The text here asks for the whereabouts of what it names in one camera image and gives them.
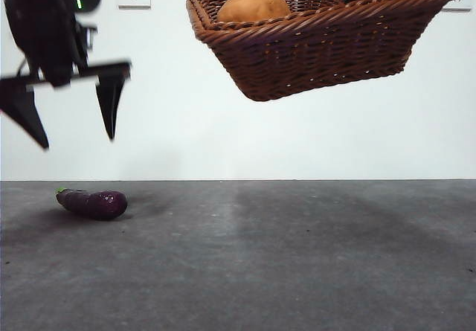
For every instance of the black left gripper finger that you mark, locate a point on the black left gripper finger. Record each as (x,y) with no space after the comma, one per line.
(109,100)
(22,111)

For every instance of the brown wicker basket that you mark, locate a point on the brown wicker basket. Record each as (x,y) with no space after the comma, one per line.
(316,56)

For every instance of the purple eggplant with green stem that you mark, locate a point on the purple eggplant with green stem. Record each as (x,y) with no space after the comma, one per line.
(94,204)

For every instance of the brown potato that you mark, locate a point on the brown potato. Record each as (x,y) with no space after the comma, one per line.
(253,7)

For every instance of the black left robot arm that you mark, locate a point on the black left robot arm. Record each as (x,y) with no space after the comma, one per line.
(41,29)

